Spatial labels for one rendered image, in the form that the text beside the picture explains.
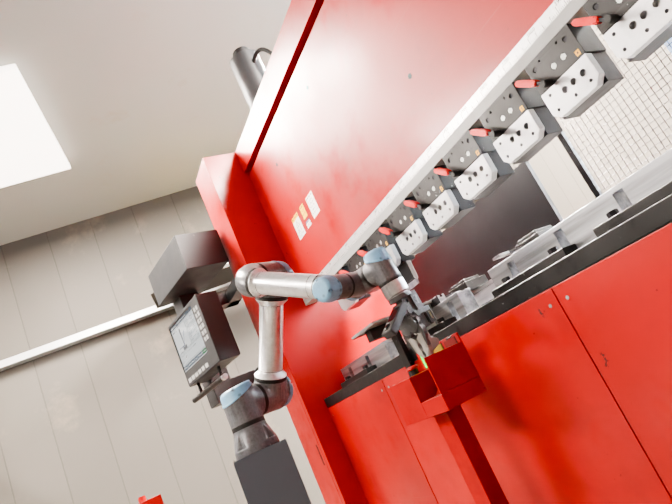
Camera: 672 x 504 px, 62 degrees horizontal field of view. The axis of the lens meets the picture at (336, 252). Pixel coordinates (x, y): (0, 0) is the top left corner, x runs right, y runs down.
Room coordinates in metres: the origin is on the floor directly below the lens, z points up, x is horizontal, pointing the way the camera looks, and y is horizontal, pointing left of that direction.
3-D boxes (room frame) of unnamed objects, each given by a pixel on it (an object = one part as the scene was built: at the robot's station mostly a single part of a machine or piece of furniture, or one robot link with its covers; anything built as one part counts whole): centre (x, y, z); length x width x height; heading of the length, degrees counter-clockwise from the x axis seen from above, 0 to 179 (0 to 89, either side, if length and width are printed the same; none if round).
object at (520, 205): (2.55, -0.53, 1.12); 1.13 x 0.02 x 0.44; 30
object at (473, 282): (2.16, -0.35, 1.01); 0.26 x 0.12 x 0.05; 120
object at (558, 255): (1.54, -0.46, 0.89); 0.30 x 0.05 x 0.03; 30
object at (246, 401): (1.93, 0.51, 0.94); 0.13 x 0.12 x 0.14; 143
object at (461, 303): (2.04, -0.23, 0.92); 0.39 x 0.06 x 0.10; 30
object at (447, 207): (1.77, -0.39, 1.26); 0.15 x 0.09 x 0.17; 30
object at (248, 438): (1.92, 0.51, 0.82); 0.15 x 0.15 x 0.10
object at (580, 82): (1.25, -0.70, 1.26); 0.15 x 0.09 x 0.17; 30
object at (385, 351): (2.57, 0.07, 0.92); 0.50 x 0.06 x 0.10; 30
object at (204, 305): (2.86, 0.83, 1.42); 0.45 x 0.12 x 0.36; 42
